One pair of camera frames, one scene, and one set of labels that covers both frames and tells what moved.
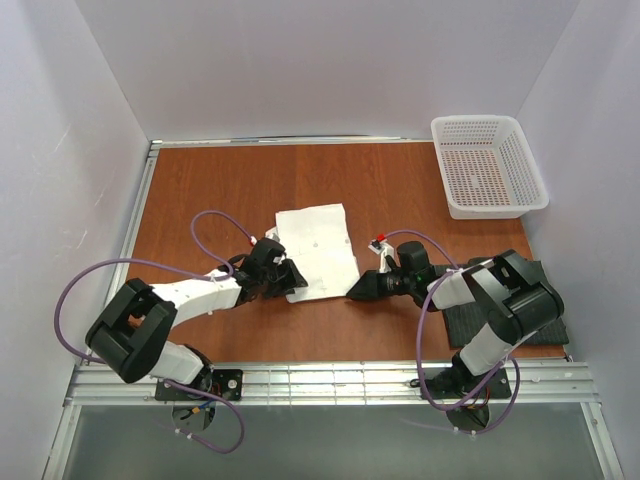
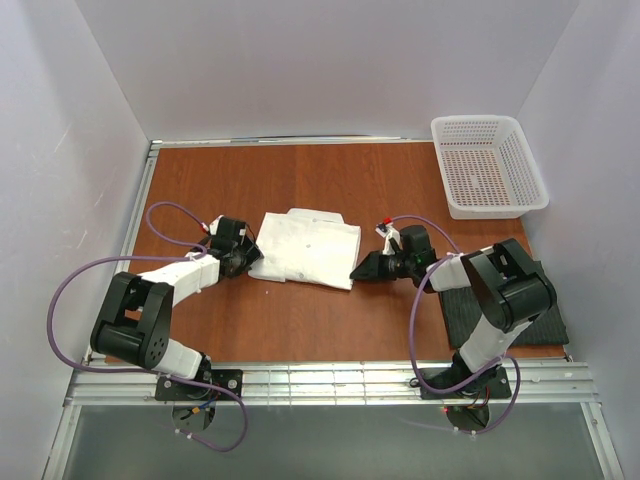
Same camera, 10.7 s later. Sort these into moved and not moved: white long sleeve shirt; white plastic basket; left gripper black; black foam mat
Moved: white long sleeve shirt; left gripper black
Not moved: black foam mat; white plastic basket
